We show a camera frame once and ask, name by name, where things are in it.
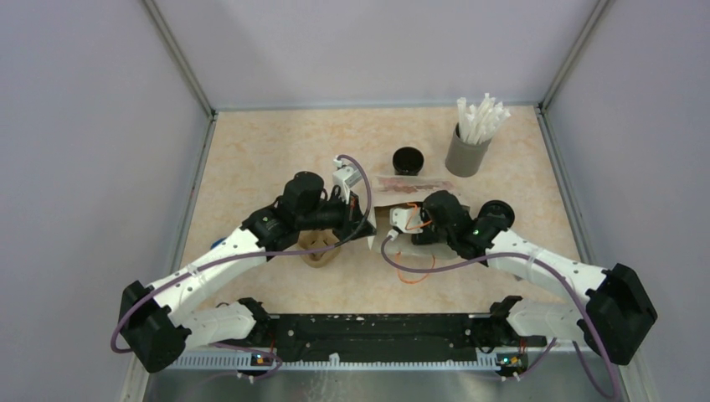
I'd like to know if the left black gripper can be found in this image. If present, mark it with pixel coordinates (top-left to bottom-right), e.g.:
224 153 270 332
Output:
297 189 377 243

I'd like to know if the beige paper takeout bag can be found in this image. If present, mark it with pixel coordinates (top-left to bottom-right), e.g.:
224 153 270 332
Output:
367 176 470 270

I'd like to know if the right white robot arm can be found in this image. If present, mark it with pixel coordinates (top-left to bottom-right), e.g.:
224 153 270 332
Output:
403 190 658 366

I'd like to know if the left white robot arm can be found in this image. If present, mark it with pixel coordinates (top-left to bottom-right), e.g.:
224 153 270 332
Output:
111 165 375 374

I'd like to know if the brown pulp cup carrier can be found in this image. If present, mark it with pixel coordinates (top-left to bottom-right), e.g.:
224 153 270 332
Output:
296 229 340 268

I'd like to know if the stack of black lids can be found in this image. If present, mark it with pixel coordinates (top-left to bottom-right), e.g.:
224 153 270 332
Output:
477 200 515 229

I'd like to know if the grey cylindrical straw holder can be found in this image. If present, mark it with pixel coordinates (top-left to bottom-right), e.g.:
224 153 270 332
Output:
445 124 491 178

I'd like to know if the stack of black cups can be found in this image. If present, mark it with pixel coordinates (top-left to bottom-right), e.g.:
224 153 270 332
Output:
392 147 424 176

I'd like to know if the bundle of white straws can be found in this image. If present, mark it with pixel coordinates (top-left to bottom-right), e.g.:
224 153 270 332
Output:
456 93 512 145

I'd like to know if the blue toy block left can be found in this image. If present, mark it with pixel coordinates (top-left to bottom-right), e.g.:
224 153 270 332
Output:
210 238 225 249

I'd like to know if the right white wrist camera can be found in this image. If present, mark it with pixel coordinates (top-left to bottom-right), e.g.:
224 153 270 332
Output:
388 204 424 240

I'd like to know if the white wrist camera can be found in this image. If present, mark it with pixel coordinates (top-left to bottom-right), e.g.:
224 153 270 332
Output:
332 158 363 204
388 204 424 240

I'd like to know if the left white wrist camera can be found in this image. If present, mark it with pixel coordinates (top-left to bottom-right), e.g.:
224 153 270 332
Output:
332 158 363 204

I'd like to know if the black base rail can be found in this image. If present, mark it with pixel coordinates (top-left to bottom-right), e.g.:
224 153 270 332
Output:
256 313 502 363

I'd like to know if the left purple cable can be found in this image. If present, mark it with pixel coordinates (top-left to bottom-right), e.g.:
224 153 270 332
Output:
110 154 373 355

